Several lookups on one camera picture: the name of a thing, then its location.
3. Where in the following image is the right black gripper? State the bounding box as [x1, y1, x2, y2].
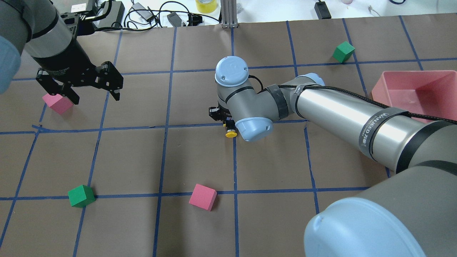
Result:
[209, 104, 235, 124]

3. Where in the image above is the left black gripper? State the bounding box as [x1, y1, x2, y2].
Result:
[36, 39, 124, 105]

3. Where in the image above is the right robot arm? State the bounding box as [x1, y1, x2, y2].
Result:
[209, 56, 457, 257]

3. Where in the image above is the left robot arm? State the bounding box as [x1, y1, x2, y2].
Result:
[0, 0, 124, 105]

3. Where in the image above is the pink cube far left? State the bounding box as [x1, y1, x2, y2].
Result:
[42, 94, 74, 115]

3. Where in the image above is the pink cube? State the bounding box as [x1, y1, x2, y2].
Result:
[42, 94, 74, 115]
[188, 184, 217, 211]

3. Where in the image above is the black power brick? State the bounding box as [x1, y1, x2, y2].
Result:
[96, 1, 125, 28]

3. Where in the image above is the pink cube centre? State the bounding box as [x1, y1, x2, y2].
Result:
[188, 184, 217, 211]

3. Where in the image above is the green cube near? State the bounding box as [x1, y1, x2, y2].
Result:
[67, 185, 96, 208]

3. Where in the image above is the green cube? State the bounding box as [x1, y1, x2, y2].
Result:
[332, 41, 356, 63]
[67, 185, 96, 208]

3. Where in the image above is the green cube far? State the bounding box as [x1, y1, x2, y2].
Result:
[332, 41, 356, 63]

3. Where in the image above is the pink plastic bin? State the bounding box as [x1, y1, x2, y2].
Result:
[371, 70, 457, 120]

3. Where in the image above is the aluminium frame post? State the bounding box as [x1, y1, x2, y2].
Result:
[220, 0, 238, 28]

